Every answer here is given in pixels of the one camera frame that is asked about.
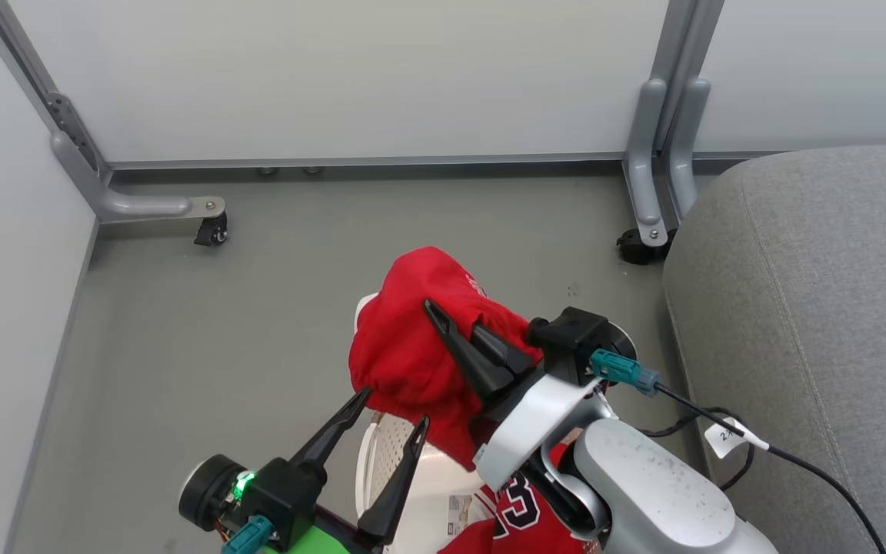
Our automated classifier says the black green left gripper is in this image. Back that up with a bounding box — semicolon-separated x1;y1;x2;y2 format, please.
240;387;430;554

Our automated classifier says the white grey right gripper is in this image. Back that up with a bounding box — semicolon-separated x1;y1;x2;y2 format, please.
423;299;615;494

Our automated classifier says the plain red garment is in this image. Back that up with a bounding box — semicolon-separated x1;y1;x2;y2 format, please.
348;246;545;472

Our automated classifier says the white perforated laundry basket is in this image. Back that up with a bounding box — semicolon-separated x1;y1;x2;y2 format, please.
354;292;505;554

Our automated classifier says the printed paper label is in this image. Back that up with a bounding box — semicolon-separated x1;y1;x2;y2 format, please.
447;492;480;538

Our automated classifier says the red jersey with number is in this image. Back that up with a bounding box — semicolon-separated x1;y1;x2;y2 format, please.
438;442;602;554

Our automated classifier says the black caster wheel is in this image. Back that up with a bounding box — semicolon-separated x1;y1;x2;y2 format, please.
616;228;678;266
194;212;229;248

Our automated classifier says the grey partition support leg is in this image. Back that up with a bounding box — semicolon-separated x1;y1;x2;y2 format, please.
622;0;701;249
0;0;227;226
666;0;726;222

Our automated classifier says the grey fabric sofa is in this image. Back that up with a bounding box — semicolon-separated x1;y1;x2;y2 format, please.
661;145;886;554

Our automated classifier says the teal right cable connector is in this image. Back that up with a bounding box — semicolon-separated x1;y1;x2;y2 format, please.
590;348;661;396

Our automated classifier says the teal cable connector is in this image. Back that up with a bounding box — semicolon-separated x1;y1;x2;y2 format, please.
221;514;274;554
590;348;661;396

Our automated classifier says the teal left cable connector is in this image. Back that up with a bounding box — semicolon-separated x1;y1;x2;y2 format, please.
221;514;274;554

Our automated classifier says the white cable label tag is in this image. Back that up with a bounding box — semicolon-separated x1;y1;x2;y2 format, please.
704;417;771;461

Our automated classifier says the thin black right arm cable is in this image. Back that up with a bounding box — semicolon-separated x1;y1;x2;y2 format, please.
634;383;886;554

